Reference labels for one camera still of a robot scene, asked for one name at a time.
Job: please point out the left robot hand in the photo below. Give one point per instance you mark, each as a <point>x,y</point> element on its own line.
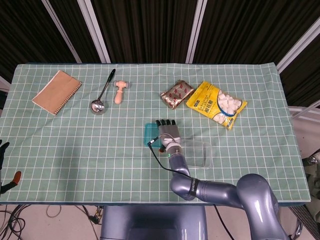
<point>3,186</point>

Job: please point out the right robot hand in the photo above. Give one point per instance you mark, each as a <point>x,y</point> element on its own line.
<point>170,132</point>

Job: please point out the blue plastic lid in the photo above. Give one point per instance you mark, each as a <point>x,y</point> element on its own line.
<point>150,135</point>

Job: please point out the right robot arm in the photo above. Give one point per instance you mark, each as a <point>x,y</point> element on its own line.
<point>255,195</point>

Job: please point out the clear plastic container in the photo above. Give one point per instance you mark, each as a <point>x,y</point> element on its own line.
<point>200,155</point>

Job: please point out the silver red snack packet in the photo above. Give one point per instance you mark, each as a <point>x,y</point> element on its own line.
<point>176,95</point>

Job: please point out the yellow marshmallow bag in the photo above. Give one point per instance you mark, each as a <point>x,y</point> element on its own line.
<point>207,100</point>

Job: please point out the wooden toy mallet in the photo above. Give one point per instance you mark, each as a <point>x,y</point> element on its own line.
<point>119,95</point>

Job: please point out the green checked tablecloth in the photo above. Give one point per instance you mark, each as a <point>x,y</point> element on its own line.
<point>100,162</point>

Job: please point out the blue-grey robot torso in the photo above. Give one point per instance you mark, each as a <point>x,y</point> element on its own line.
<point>155,225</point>

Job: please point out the black pleated curtain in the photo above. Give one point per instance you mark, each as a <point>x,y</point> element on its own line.
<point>150,30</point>

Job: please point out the brown spiral notebook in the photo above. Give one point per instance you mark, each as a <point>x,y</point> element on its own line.
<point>56,92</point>

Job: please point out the white frame post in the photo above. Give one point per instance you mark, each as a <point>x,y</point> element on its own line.
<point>62,32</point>
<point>196,32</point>
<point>300,45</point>
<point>95,32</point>

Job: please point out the white frame bars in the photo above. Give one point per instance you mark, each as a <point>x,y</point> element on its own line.
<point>303,112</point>

